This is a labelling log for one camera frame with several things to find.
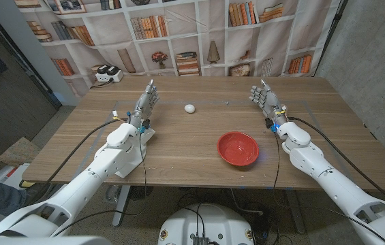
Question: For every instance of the speckled beige floor board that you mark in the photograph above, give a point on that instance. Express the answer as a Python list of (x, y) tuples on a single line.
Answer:
[(18, 151)]

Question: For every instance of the white ball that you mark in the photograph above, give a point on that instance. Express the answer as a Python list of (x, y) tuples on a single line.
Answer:
[(189, 109)]

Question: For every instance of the white cloth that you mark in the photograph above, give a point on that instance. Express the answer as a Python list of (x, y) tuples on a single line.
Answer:
[(132, 167)]

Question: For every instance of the white table leg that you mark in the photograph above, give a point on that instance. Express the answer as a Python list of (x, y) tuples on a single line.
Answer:
[(121, 204)]

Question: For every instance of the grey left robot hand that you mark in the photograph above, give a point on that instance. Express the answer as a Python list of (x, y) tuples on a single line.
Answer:
[(144, 103)]

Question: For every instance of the printed bookshelf backdrop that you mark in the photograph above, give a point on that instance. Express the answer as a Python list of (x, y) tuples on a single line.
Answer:
[(192, 41)]

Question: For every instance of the white power strip black plugs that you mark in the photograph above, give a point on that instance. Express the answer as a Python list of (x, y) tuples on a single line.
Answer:
[(109, 75)]

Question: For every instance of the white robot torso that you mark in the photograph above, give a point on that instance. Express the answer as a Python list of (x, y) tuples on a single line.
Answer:
[(209, 221)]

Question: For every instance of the black ribbed round object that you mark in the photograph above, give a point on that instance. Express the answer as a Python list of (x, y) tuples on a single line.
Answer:
[(141, 192)]

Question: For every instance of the grey table leg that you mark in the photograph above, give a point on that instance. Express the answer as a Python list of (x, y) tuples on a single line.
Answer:
[(296, 214)]

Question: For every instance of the red bowl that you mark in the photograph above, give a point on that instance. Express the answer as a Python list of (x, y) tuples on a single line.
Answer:
[(238, 148)]

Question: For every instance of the black backdrop stand pole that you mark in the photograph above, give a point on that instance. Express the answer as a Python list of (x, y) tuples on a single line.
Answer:
[(331, 35)]

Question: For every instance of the yellow and black floor object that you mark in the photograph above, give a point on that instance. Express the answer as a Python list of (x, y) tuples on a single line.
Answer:
[(27, 184)]

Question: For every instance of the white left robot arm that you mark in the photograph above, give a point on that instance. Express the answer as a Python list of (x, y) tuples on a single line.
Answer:
[(76, 190)]

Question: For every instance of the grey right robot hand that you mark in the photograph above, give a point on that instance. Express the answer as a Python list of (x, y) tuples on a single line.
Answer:
[(268, 100)]

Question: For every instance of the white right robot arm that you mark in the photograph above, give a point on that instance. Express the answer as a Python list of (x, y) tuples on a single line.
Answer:
[(332, 180)]

